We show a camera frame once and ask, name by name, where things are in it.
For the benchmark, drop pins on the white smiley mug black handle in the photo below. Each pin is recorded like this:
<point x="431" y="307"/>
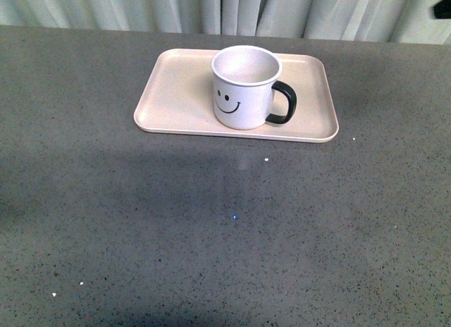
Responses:
<point x="245" y="81"/>

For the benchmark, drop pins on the beige rectangular tray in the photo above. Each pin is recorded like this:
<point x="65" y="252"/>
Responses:
<point x="178" y="99"/>

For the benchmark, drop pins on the white pleated curtain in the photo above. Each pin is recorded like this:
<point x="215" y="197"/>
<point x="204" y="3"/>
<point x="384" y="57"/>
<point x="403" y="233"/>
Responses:
<point x="401" y="21"/>

